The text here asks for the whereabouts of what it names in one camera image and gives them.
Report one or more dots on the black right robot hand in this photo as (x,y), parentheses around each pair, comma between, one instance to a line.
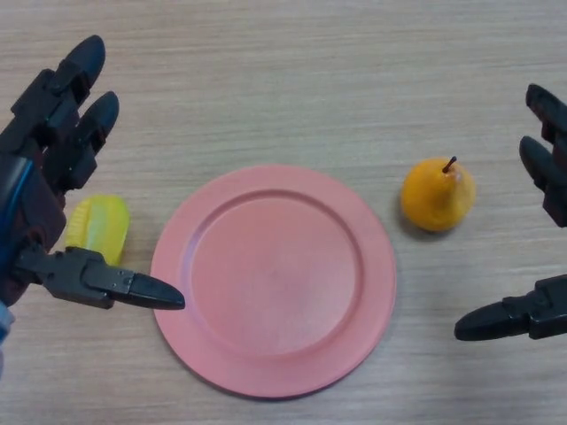
(549,172)

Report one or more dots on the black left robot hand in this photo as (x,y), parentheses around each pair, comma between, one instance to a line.
(26,195)

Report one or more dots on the yellow pear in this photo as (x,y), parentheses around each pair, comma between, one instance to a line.
(434,199)

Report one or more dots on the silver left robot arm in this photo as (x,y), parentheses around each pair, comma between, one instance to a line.
(3,336)

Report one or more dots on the pink round plate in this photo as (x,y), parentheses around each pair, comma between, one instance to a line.
(274,283)

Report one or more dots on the yellow starfruit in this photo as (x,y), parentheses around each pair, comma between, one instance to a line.
(102,221)

